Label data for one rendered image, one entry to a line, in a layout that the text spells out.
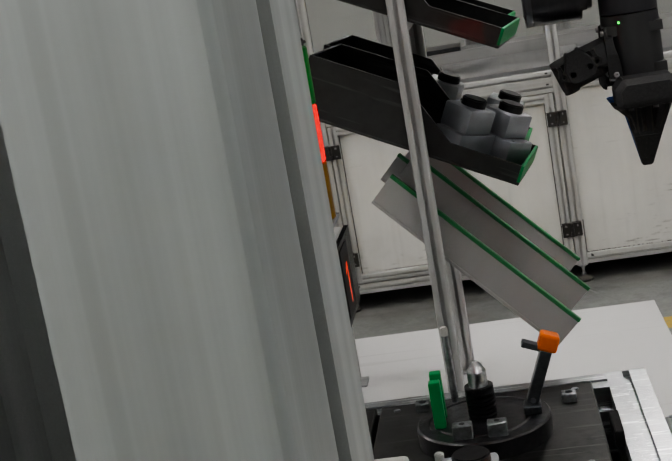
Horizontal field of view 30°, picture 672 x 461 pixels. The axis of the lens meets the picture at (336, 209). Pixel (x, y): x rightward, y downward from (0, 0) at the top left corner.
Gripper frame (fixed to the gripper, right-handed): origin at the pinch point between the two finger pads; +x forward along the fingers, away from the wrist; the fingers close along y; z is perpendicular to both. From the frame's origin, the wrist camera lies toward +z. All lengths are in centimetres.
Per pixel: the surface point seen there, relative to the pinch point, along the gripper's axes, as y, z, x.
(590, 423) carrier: 5.4, 9.5, 28.4
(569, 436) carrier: 8.1, 11.8, 28.4
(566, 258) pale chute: -42.3, 8.0, 23.3
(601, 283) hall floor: -380, -16, 125
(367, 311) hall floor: -385, 83, 125
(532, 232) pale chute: -43.0, 12.1, 19.1
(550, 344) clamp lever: 6.1, 12.4, 19.2
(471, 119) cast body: -17.8, 17.4, -1.4
